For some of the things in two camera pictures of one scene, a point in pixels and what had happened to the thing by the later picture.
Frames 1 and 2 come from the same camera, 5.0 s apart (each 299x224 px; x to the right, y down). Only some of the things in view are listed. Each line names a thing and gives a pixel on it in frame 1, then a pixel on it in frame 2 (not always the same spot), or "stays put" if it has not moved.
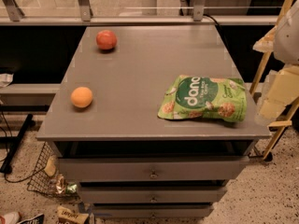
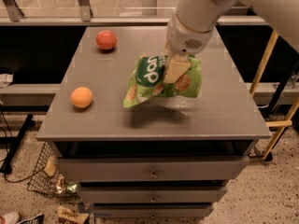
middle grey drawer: (152, 194) stays put
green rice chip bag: (202, 96) → (148, 80)
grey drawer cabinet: (112, 147) stays put
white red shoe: (12, 217) stays put
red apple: (106, 39) stays put
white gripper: (288, 38) → (185, 39)
